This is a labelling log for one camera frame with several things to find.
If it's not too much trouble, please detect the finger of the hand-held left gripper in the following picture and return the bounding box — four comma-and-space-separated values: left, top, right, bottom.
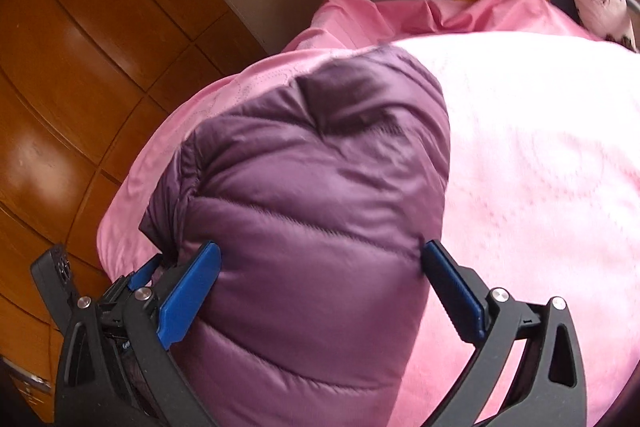
105, 253, 166, 305

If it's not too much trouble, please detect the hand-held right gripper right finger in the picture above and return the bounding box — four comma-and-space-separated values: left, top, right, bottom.
421, 239, 587, 427

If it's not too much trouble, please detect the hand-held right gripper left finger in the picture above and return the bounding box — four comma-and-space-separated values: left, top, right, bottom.
54, 241, 222, 427

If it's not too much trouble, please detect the purple quilted down jacket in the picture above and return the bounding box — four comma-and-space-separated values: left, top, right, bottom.
139, 46, 453, 427

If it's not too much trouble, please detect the metal door handle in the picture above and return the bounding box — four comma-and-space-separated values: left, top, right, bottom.
10, 364, 52, 395

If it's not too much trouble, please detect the pink blanket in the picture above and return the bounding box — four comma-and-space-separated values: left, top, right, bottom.
97, 0, 640, 427

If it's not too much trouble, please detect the orange wooden wardrobe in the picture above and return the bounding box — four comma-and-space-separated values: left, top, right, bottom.
0, 0, 286, 423

